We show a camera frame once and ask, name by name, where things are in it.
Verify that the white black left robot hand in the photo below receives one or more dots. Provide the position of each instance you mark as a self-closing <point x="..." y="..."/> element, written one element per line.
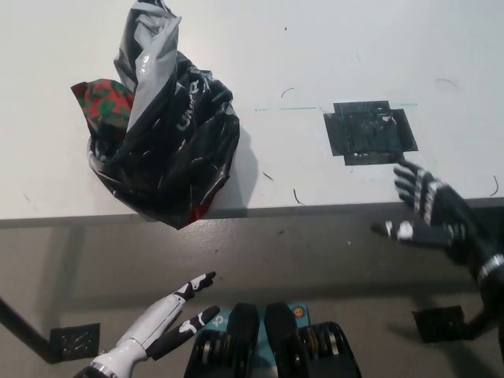
<point x="157" y="319"/>

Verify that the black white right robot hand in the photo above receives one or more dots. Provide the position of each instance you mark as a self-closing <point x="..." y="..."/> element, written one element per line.
<point x="453" y="220"/>

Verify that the black grey plastic shopping bag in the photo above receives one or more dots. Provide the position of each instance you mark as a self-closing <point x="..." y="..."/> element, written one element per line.
<point x="189" y="157"/>

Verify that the red and green patterned cloth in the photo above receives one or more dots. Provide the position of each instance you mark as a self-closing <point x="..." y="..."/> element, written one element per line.
<point x="106" y="98"/>

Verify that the black thread scrap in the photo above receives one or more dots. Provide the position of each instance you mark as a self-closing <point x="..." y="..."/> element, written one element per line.
<point x="286" y="90"/>
<point x="267" y="176"/>
<point x="295" y="195"/>
<point x="496" y="185"/>
<point x="447" y="80"/>

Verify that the teal router box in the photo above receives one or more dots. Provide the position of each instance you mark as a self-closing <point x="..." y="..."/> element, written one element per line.
<point x="218" y="321"/>

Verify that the black tape patch on table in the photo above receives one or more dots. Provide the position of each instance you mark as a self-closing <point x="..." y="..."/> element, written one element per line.
<point x="366" y="134"/>

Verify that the black table leg bar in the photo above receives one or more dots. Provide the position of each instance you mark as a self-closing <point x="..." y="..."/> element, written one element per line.
<point x="23" y="327"/>

